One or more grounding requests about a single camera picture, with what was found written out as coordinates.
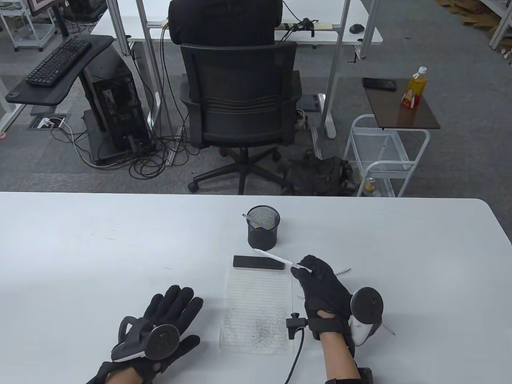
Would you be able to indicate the black computer tower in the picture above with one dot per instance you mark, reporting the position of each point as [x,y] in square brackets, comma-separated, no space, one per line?
[116,108]

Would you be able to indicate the black phone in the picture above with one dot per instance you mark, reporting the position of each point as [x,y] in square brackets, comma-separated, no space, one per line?
[379,84]

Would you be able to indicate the lined paper sheet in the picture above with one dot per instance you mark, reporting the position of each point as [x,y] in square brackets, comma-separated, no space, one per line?
[256,304]

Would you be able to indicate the person's left forearm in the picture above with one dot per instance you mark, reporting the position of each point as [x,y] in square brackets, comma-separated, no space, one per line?
[122,376]

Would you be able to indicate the small yellow bottle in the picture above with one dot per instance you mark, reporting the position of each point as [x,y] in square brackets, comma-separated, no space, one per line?
[371,187]

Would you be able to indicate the white desk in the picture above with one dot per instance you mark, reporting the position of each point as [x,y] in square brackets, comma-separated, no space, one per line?
[102,30]

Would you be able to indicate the black rectangular block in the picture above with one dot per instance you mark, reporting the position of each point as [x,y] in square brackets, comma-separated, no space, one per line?
[259,262]

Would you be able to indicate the beige wooden strip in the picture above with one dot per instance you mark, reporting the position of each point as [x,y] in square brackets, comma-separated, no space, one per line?
[326,26]

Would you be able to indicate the black computer mouse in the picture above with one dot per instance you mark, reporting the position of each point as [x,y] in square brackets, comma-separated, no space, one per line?
[356,28]

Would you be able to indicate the brown cardboard pieces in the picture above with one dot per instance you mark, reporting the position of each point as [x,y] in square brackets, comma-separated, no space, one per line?
[468,12]

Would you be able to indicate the white shelf frame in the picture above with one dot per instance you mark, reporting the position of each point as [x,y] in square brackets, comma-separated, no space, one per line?
[500,28]

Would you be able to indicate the floor outlet box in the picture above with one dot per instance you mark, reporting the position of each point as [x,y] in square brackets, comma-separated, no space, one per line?
[48,122]

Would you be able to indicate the black keyboard tray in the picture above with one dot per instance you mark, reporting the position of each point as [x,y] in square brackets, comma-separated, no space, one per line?
[28,94]

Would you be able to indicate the person's left hand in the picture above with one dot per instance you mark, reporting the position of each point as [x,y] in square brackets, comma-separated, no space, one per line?
[179,306]

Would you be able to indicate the black monitor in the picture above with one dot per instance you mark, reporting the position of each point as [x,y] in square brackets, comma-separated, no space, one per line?
[42,4]

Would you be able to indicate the person's right forearm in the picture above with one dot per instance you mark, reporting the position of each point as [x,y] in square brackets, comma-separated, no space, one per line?
[340,360]

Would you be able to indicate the yellow drink bottle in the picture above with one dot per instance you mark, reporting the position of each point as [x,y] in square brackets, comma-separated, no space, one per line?
[415,90]

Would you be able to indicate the black wrist band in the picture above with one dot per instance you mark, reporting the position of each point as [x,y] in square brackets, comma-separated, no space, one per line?
[366,376]

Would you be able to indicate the brown side table top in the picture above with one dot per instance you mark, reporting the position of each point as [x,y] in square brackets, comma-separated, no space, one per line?
[408,116]

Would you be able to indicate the black mesh pencil holder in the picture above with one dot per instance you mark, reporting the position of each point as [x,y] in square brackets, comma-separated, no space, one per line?
[262,242]

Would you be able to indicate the aluminium frame post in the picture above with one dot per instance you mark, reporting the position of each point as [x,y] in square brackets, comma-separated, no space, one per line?
[119,28]
[370,28]
[338,60]
[157,72]

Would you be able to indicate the person's right hand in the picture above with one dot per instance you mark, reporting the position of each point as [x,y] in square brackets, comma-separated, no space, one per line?
[326,300]

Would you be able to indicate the black and white hand controller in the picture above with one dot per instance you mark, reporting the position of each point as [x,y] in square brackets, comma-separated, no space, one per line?
[366,312]
[160,344]

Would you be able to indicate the dark backpack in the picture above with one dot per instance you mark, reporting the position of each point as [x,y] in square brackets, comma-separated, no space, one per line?
[320,176]

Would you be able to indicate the white metal rack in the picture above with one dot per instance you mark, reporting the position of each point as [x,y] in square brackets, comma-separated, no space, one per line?
[30,36]

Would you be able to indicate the black keyboard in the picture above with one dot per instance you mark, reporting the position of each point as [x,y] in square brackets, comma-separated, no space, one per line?
[58,62]

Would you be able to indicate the black office chair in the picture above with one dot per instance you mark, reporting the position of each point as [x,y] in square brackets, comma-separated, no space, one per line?
[240,92]

